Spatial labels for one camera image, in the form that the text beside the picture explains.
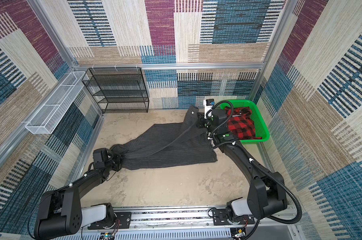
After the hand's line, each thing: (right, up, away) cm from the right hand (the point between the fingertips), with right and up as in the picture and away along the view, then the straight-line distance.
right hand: (197, 114), depth 81 cm
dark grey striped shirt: (-15, -16, +5) cm, 23 cm away
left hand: (-42, -21, +9) cm, 48 cm away
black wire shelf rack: (-54, +20, +28) cm, 64 cm away
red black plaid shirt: (+30, -4, +17) cm, 35 cm away
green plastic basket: (+43, -9, +19) cm, 48 cm away
